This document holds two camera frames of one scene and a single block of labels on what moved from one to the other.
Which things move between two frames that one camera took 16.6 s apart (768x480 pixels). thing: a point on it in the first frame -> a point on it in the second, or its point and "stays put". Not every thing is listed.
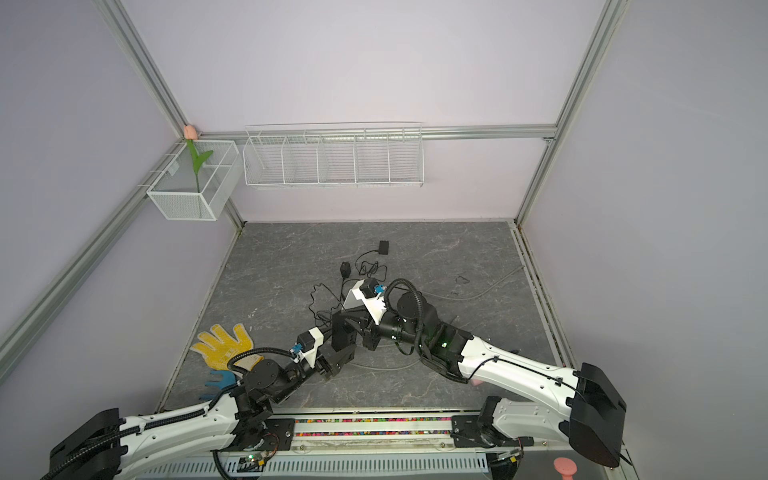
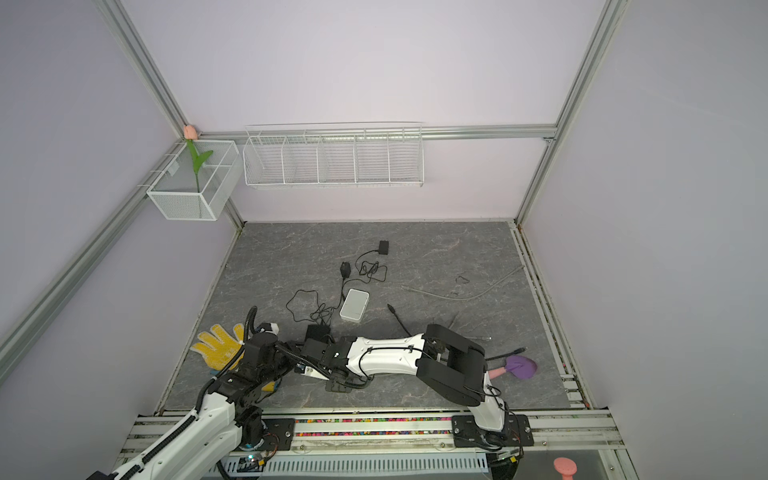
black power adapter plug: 345,269 stays put
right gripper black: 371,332 -> 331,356
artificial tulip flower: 190,135 stays put
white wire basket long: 335,155 stays put
